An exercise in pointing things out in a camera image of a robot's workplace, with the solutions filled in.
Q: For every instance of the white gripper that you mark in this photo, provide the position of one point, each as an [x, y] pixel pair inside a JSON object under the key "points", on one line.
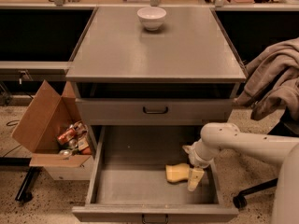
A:
{"points": [[197, 157]]}

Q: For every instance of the yellow sponge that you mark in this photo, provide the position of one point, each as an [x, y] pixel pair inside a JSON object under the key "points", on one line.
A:
{"points": [[177, 173]]}

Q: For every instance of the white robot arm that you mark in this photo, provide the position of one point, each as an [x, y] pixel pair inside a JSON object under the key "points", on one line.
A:
{"points": [[282, 151]]}

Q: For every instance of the open grey middle drawer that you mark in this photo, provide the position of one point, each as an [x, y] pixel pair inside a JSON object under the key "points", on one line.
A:
{"points": [[128, 182]]}

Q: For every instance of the grey drawer cabinet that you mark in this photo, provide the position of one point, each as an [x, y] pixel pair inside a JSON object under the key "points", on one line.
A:
{"points": [[187, 58]]}

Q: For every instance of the closed grey top drawer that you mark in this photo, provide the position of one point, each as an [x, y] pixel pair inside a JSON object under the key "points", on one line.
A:
{"points": [[129, 111]]}

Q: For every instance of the black office chair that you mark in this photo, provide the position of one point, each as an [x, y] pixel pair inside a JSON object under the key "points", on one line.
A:
{"points": [[286, 126]]}

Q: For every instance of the grey-brown hoodie cloth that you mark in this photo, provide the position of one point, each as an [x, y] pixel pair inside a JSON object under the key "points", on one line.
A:
{"points": [[273, 81]]}

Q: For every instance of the red snack packet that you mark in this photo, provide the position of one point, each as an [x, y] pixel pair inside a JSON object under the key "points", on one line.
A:
{"points": [[66, 136]]}

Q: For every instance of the white ceramic bowl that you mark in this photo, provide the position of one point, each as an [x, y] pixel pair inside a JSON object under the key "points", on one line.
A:
{"points": [[152, 18]]}

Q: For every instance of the brown cardboard box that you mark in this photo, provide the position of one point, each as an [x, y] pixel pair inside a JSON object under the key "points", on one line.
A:
{"points": [[47, 116]]}

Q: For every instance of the black desk leg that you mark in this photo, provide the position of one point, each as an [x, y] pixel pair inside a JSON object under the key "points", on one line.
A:
{"points": [[24, 194]]}

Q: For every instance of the black drawer handle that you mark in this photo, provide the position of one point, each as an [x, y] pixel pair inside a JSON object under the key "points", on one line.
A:
{"points": [[155, 111]]}

